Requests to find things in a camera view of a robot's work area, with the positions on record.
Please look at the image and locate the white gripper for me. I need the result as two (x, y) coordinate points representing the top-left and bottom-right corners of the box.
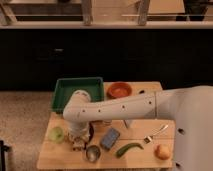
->
(68, 122), (90, 139)

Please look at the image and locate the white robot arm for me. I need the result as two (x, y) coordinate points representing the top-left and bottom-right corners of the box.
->
(63, 86), (213, 171)

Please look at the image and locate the small metal bowl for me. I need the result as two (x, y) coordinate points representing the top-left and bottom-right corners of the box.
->
(86, 145), (101, 162)

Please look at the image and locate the orange bowl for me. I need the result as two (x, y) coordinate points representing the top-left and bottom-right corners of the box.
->
(107, 82), (132, 99)

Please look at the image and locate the green apple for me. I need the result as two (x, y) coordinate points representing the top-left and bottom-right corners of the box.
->
(48, 127), (64, 143)

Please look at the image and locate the white cup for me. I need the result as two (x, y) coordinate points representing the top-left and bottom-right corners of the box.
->
(102, 120), (112, 126)

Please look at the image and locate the blue sponge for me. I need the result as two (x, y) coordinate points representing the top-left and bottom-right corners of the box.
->
(100, 128), (120, 151)

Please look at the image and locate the green plastic tray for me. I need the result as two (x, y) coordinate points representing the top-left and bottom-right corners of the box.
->
(50, 77), (105, 114)

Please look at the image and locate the green chili pepper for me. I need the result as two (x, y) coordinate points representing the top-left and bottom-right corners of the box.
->
(115, 143), (143, 158)

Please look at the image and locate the silver knife blade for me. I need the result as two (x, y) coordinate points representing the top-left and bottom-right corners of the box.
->
(123, 120), (133, 129)

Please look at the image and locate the silver fork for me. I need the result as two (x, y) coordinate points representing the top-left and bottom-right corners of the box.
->
(143, 125), (169, 144)

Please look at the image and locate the yellow orange fruit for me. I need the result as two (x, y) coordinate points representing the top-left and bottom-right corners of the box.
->
(154, 144), (171, 160)

